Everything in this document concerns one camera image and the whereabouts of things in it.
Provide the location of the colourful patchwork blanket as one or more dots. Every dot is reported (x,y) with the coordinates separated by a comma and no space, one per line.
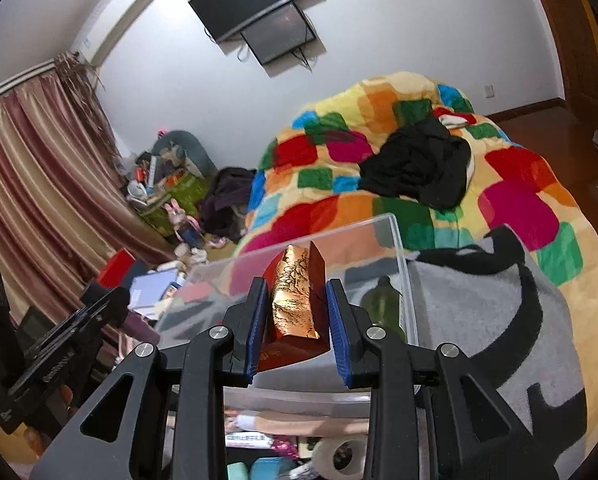
(524,200)

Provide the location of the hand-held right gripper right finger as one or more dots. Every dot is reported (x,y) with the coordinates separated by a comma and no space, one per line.
(339,330)

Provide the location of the pink striped curtain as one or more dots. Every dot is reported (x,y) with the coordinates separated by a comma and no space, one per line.
(39,170)

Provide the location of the pink rabbit toy bottle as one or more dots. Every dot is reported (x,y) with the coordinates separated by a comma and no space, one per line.
(184,225)

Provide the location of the green glass bottle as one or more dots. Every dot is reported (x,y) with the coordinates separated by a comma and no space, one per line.
(381,310)

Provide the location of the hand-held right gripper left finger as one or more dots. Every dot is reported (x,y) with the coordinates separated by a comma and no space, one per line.
(256,330)

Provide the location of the green fabric storage box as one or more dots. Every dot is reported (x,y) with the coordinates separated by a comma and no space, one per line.
(184,192)

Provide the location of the beige box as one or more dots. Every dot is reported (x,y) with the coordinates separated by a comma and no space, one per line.
(289,422)

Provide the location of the grey black patterned blanket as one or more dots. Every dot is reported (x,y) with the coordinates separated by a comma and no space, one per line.
(479,320)

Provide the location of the blue tape roll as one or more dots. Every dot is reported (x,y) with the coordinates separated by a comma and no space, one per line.
(266,470)

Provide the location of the mint green small case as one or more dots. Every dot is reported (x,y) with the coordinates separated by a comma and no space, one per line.
(236,471)

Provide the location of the pink glitter packet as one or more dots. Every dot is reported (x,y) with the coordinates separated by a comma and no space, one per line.
(285,447)

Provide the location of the white wall socket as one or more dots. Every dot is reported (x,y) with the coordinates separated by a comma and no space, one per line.
(489,91)

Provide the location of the white tape roll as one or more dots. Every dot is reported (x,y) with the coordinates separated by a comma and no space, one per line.
(329,452)

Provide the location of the red white cloth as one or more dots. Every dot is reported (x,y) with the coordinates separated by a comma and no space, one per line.
(454,119)

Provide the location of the clear plastic storage box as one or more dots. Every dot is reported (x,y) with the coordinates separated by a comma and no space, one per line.
(214,285)

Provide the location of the grey curved cushion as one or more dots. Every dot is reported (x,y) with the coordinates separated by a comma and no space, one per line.
(189,142)

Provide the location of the blue white notebook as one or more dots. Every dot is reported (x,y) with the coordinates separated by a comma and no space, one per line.
(154,290)

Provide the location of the black clothing pile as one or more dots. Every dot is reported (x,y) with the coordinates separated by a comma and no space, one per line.
(419,165)

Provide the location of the white air conditioner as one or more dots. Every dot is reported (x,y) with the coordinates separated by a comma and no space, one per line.
(119,20)

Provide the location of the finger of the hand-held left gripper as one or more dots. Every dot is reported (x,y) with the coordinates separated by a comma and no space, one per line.
(109,322)
(106,297)

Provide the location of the brown wooden door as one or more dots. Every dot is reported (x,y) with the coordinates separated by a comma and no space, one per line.
(569,30)

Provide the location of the red rectangular box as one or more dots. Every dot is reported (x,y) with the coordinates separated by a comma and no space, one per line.
(115,267)

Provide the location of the red gold-foil box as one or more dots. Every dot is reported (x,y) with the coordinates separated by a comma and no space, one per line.
(294,300)

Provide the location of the white printed packet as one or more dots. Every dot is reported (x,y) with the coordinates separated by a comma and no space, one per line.
(244,441)

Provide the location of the dark purple clothing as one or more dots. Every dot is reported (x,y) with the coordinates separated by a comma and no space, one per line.
(224,200)

